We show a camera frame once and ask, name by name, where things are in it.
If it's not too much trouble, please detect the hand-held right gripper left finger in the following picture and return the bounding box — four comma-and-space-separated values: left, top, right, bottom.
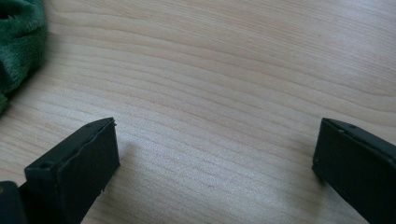
18, 117, 121, 224

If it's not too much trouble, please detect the green plush cloth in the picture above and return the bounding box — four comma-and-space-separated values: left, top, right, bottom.
0, 0, 49, 116

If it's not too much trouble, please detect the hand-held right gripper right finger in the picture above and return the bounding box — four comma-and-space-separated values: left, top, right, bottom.
312, 117, 396, 224

